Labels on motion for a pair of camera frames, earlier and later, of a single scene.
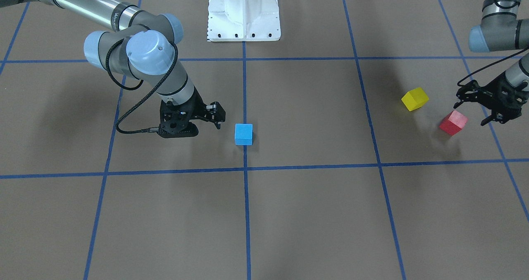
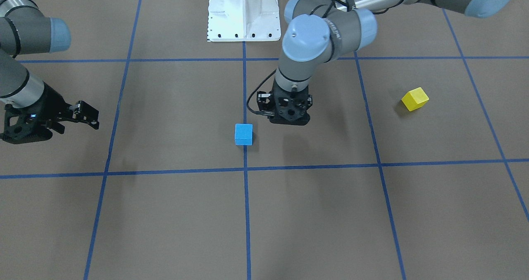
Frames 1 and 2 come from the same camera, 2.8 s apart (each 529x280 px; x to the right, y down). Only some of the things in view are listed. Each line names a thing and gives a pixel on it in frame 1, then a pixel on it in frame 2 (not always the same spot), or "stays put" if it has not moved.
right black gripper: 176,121 → 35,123
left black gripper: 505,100 → 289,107
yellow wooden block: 414,99 stays put
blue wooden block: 244,134 stays put
